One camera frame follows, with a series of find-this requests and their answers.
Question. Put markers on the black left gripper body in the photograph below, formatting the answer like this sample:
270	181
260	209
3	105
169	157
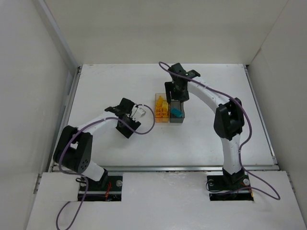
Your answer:
129	124

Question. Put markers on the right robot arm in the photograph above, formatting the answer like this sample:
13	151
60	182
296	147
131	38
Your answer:
228	116

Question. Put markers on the aluminium left rail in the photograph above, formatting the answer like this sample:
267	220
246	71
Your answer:
69	91

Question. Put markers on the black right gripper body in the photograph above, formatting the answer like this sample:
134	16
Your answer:
177	96

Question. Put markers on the grey transparent container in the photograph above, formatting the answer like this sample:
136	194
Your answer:
180	106

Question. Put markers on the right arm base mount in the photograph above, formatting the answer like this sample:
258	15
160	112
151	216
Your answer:
221	190

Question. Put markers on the aluminium right rail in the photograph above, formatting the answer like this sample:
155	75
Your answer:
260	116

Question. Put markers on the amber transparent container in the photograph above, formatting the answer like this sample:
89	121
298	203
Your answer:
161	120

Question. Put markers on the aluminium front rail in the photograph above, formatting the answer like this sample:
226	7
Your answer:
274	167

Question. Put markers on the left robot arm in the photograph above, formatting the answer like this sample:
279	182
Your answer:
74	148

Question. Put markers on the aluminium rail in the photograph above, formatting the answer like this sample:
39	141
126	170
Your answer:
274	167
260	116
69	91

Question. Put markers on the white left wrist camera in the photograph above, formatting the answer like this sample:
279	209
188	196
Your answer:
137	113

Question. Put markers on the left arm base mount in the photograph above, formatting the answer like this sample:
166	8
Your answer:
108	189

